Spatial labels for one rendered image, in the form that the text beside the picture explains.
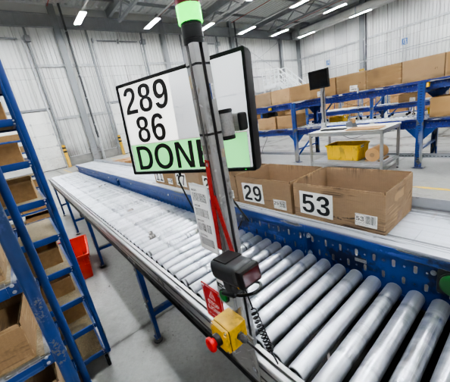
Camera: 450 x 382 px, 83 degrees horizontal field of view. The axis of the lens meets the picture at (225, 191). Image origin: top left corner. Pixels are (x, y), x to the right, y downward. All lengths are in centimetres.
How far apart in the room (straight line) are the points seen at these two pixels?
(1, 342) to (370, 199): 113
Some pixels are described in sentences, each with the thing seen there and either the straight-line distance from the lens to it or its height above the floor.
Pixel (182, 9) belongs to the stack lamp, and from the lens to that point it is 61.
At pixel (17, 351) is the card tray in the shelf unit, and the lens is 83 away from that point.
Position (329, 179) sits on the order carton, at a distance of 147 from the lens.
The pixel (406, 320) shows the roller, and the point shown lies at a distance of 100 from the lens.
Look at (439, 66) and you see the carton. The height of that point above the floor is 154.
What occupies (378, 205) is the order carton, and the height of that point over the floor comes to 100.
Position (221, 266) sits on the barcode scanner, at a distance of 60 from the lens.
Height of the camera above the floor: 141
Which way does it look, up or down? 17 degrees down
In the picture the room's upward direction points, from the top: 10 degrees counter-clockwise
